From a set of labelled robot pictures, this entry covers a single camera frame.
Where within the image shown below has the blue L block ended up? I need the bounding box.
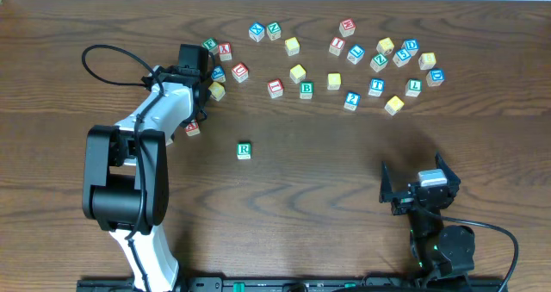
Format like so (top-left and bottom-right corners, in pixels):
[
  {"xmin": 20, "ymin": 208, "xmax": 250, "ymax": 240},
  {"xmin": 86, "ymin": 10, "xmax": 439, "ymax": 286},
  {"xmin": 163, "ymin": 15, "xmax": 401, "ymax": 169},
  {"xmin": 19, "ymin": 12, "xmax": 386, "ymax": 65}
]
[{"xmin": 347, "ymin": 44, "xmax": 365, "ymax": 65}]

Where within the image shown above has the blue X block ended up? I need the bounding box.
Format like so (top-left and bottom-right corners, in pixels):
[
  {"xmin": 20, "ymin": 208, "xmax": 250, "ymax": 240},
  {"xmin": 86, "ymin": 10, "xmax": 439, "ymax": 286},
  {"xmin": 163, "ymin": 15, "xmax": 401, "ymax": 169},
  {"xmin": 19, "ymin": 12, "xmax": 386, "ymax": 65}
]
[{"xmin": 248, "ymin": 22, "xmax": 265, "ymax": 42}]

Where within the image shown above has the green Z block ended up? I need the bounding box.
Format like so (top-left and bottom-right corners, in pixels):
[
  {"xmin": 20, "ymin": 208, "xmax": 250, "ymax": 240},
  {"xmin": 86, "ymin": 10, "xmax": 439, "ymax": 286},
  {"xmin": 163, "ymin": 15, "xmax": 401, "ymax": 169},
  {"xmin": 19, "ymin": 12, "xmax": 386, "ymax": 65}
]
[{"xmin": 370, "ymin": 53, "xmax": 388, "ymax": 72}]

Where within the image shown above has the red Y block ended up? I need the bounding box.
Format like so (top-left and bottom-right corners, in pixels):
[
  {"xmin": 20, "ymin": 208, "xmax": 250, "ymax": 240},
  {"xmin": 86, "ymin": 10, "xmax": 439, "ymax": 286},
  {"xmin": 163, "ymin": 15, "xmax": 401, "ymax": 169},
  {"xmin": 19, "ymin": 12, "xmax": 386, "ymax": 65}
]
[{"xmin": 218, "ymin": 43, "xmax": 232, "ymax": 61}]

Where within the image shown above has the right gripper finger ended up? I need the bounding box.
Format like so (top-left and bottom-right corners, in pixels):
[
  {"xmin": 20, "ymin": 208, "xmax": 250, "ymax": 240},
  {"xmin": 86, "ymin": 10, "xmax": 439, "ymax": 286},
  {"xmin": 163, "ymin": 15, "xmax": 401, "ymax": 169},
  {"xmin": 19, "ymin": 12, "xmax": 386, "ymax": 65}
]
[
  {"xmin": 379, "ymin": 161, "xmax": 393, "ymax": 202},
  {"xmin": 435, "ymin": 152, "xmax": 461, "ymax": 193}
]

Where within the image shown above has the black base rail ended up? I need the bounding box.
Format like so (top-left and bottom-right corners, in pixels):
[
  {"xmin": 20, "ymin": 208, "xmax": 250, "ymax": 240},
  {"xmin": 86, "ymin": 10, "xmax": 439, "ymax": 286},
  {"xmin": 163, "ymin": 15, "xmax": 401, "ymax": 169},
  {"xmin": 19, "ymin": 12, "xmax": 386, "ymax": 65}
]
[{"xmin": 76, "ymin": 275, "xmax": 505, "ymax": 292}]

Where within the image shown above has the yellow block lower right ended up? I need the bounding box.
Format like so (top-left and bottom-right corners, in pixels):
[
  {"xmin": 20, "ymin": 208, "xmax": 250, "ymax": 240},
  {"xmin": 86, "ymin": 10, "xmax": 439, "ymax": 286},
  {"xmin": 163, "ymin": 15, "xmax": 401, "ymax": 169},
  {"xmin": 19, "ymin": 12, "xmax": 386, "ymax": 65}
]
[{"xmin": 384, "ymin": 96, "xmax": 405, "ymax": 115}]

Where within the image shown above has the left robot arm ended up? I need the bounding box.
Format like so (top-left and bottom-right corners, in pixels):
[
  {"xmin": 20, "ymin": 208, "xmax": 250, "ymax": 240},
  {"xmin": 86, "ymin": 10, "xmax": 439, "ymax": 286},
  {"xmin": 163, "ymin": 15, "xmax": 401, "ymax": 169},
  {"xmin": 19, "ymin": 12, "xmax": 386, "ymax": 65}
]
[{"xmin": 82, "ymin": 44, "xmax": 214, "ymax": 291}]

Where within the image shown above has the red I block centre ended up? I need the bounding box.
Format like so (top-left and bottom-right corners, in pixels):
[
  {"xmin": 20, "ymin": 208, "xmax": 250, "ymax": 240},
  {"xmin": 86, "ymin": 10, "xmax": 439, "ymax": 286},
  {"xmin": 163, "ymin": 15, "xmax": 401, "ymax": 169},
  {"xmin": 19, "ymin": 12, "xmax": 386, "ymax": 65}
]
[{"xmin": 267, "ymin": 78, "xmax": 284, "ymax": 99}]

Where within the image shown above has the red A block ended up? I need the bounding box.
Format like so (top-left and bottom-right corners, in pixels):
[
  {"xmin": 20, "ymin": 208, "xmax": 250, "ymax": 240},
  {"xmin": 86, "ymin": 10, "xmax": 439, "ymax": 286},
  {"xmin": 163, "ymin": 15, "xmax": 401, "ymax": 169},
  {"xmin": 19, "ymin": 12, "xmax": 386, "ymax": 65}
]
[{"xmin": 184, "ymin": 120, "xmax": 201, "ymax": 136}]

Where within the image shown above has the blue 5 block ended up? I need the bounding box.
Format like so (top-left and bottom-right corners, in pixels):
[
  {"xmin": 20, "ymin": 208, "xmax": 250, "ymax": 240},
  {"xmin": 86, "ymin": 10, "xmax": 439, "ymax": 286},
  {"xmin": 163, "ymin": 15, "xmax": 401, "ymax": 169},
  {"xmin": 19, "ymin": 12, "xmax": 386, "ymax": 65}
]
[{"xmin": 393, "ymin": 48, "xmax": 412, "ymax": 67}]

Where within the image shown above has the red U block upper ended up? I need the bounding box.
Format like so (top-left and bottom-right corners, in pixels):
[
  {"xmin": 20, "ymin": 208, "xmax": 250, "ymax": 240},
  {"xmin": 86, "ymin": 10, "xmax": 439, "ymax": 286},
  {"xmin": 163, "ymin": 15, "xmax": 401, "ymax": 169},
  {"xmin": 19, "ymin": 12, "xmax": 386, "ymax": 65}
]
[{"xmin": 232, "ymin": 62, "xmax": 249, "ymax": 83}]

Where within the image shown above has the yellow block top centre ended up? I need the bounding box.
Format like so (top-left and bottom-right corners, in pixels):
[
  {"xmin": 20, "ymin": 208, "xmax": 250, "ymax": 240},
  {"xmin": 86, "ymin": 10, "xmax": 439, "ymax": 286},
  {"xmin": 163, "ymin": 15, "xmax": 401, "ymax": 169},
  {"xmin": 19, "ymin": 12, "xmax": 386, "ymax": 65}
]
[{"xmin": 284, "ymin": 37, "xmax": 300, "ymax": 56}]

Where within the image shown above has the blue P block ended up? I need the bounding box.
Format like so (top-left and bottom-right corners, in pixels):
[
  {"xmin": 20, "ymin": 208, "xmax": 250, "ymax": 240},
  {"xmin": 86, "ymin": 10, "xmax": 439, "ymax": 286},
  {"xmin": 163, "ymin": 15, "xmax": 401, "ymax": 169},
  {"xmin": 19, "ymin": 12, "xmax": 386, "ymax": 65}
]
[{"xmin": 211, "ymin": 65, "xmax": 226, "ymax": 83}]

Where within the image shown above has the blue 2 block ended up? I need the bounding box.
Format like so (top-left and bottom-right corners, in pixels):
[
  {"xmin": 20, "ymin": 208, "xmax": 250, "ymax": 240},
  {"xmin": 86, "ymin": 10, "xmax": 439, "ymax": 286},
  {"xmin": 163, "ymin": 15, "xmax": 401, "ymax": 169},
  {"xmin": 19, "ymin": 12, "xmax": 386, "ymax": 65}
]
[{"xmin": 344, "ymin": 91, "xmax": 361, "ymax": 111}]

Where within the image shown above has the yellow 8 block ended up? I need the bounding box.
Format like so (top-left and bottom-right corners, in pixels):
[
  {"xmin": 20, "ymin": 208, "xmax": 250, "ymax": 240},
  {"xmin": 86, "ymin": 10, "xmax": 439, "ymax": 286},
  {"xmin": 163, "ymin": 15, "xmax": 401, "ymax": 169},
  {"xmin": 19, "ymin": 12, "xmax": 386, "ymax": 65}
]
[{"xmin": 418, "ymin": 53, "xmax": 436, "ymax": 71}]

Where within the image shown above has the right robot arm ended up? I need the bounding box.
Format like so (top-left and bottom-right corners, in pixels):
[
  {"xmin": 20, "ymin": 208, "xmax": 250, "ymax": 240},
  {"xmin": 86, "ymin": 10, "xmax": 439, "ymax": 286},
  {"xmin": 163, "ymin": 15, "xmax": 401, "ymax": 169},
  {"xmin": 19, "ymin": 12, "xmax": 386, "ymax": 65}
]
[{"xmin": 379, "ymin": 154, "xmax": 475, "ymax": 288}]

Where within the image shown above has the green B block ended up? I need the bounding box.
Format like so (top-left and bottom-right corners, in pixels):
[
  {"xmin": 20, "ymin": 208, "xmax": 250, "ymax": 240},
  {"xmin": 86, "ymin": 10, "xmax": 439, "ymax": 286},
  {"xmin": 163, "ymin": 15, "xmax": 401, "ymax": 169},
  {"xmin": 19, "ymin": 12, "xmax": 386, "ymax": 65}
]
[{"xmin": 300, "ymin": 82, "xmax": 313, "ymax": 99}]

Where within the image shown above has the blue D block right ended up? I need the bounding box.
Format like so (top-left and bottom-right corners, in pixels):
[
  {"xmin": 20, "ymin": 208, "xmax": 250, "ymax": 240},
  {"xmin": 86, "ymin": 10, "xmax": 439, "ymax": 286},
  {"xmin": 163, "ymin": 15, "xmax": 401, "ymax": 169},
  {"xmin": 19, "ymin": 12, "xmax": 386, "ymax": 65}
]
[{"xmin": 426, "ymin": 69, "xmax": 445, "ymax": 87}]

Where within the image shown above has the blue D block upper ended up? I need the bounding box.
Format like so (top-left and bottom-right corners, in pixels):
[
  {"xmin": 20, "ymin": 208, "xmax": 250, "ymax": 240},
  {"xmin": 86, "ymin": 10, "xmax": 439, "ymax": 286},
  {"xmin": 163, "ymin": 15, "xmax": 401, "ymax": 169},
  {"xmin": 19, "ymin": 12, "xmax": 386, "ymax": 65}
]
[{"xmin": 401, "ymin": 39, "xmax": 419, "ymax": 56}]

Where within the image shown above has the yellow block near P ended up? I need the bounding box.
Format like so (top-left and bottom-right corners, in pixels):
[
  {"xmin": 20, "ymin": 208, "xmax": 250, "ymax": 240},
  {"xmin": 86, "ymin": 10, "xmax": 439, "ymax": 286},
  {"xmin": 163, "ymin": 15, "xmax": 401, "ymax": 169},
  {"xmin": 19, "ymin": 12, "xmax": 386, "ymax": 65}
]
[{"xmin": 208, "ymin": 82, "xmax": 226, "ymax": 102}]

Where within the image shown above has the yellow block upper right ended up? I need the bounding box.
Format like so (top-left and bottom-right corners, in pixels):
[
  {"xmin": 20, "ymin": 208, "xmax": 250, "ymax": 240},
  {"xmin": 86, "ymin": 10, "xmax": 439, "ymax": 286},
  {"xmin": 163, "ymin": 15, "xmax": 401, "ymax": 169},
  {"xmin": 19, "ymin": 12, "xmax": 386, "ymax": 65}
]
[{"xmin": 376, "ymin": 37, "xmax": 394, "ymax": 56}]

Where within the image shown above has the green F block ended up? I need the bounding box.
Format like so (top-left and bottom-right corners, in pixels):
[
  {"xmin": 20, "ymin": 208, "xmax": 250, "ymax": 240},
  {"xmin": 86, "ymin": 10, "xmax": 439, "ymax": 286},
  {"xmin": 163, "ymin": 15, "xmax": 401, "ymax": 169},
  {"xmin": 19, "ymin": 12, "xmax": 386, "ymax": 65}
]
[{"xmin": 201, "ymin": 37, "xmax": 219, "ymax": 55}]

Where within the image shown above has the green R block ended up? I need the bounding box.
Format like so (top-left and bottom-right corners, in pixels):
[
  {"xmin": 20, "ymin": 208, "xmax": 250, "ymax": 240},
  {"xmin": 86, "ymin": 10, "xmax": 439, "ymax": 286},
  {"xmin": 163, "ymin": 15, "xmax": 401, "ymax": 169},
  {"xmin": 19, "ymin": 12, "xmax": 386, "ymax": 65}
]
[{"xmin": 236, "ymin": 142, "xmax": 251, "ymax": 159}]

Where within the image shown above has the blue T block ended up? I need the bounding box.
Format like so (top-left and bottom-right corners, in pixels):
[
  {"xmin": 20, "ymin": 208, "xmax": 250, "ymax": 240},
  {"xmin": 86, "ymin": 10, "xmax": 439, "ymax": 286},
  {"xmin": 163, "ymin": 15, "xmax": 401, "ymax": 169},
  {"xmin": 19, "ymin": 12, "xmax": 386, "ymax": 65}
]
[{"xmin": 368, "ymin": 78, "xmax": 385, "ymax": 96}]

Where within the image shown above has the red I block right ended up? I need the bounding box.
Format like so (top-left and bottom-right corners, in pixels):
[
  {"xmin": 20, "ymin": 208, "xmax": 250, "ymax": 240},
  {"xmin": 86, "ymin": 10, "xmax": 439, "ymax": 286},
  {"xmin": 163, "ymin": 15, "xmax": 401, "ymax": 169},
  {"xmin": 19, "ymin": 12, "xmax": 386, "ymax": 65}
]
[{"xmin": 329, "ymin": 37, "xmax": 345, "ymax": 56}]

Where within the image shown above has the blue d block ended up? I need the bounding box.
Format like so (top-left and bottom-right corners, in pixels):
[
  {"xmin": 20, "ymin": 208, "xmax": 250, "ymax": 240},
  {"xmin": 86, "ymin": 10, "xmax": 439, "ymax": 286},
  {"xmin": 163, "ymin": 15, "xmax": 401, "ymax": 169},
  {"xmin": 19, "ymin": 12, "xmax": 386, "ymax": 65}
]
[
  {"xmin": 401, "ymin": 39, "xmax": 419, "ymax": 56},
  {"xmin": 426, "ymin": 69, "xmax": 445, "ymax": 87}
]

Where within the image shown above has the green N block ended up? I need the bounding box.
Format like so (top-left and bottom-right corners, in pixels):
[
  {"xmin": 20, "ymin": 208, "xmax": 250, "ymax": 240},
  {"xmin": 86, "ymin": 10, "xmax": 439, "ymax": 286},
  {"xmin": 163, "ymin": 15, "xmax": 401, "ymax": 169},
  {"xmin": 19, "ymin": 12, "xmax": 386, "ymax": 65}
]
[{"xmin": 266, "ymin": 22, "xmax": 282, "ymax": 40}]

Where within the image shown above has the red i block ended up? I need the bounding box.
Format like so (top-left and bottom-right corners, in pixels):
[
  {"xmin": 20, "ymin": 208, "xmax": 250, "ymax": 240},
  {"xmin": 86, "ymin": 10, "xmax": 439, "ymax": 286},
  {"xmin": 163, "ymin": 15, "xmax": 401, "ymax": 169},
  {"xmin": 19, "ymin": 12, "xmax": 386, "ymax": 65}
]
[
  {"xmin": 329, "ymin": 37, "xmax": 345, "ymax": 56},
  {"xmin": 267, "ymin": 78, "xmax": 284, "ymax": 99}
]

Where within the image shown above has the yellow block right of B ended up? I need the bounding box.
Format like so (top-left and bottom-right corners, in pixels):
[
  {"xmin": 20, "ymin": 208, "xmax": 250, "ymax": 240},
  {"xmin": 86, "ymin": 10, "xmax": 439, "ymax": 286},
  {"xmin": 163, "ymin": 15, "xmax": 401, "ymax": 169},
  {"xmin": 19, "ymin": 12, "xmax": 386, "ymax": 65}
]
[{"xmin": 327, "ymin": 72, "xmax": 342, "ymax": 90}]

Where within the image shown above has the red H block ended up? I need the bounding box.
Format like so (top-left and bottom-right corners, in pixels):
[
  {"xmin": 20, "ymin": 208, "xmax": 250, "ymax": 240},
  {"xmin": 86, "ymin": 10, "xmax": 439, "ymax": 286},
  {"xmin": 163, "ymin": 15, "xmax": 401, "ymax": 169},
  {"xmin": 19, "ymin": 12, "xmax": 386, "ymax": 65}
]
[{"xmin": 339, "ymin": 18, "xmax": 356, "ymax": 38}]

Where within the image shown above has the green L block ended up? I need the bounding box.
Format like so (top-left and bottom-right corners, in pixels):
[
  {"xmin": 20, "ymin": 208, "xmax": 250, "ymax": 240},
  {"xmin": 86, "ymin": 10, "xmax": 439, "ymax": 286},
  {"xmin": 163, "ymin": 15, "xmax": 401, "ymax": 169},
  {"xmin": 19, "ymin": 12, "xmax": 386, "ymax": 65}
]
[{"xmin": 405, "ymin": 78, "xmax": 422, "ymax": 97}]

